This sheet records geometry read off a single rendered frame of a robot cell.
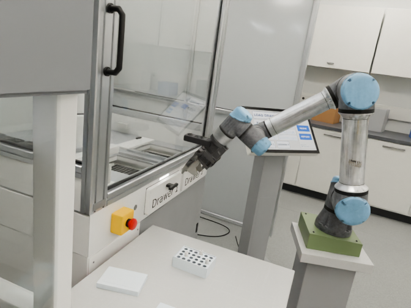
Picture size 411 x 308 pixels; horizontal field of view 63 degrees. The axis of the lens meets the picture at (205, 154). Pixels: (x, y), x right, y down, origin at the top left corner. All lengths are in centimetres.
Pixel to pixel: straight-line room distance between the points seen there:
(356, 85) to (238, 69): 187
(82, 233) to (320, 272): 95
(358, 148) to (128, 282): 87
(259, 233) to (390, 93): 295
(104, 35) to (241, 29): 213
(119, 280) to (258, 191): 135
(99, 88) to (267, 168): 146
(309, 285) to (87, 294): 90
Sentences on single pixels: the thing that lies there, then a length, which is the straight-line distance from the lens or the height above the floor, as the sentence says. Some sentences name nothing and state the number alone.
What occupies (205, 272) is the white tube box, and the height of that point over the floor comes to 78.
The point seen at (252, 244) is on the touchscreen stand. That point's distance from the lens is 242.
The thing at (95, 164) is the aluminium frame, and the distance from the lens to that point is 103.
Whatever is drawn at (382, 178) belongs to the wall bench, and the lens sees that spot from 421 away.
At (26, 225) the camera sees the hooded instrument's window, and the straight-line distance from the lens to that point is 55.
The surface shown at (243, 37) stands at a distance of 301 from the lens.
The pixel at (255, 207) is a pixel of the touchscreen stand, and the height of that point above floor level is 55.
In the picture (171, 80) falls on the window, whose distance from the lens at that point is 139.
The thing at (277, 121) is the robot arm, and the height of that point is 124.
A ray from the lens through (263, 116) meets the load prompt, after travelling 215.
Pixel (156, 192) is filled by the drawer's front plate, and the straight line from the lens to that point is 138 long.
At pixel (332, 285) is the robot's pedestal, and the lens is 158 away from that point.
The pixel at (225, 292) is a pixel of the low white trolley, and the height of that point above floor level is 76.
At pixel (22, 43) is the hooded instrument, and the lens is 46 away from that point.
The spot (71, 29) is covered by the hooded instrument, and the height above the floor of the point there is 145.
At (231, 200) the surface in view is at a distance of 320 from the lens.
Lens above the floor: 143
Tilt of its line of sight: 15 degrees down
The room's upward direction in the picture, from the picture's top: 8 degrees clockwise
